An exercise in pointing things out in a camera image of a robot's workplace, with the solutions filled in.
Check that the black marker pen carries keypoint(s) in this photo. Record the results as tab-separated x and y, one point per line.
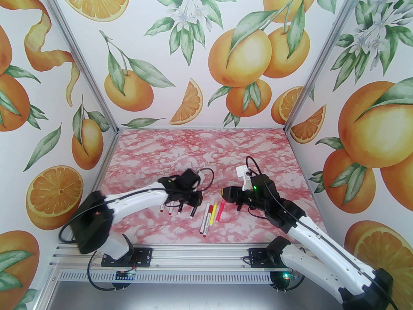
179	208
192	213

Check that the pink highlighter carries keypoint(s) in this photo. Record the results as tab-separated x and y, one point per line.
220	210

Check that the yellow highlighter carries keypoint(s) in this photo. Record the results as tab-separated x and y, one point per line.
213	213

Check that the white pen with black cap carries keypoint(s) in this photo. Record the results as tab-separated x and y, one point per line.
204	220

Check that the red whiteboard marker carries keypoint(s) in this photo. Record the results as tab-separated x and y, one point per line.
170	211

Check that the white pen with red cap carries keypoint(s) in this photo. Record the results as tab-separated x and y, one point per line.
208	223

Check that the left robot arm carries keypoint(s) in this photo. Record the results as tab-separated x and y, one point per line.
138	196

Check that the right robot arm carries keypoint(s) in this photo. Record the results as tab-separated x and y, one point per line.
322	250

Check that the small circuit board with LED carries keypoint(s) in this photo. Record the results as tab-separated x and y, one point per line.
287	275

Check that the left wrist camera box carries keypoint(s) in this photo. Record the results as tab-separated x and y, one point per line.
200	178

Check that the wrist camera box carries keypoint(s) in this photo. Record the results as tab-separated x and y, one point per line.
200	178
243	173

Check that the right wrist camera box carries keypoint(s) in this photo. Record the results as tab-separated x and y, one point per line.
243	173

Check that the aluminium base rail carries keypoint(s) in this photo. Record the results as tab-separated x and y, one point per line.
193	253

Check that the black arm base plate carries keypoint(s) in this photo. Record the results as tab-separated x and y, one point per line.
258	257
143	257

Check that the aluminium corner post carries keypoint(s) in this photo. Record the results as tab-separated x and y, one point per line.
321	60
90	76

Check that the aluminium frame leg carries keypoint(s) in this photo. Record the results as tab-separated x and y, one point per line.
48	289

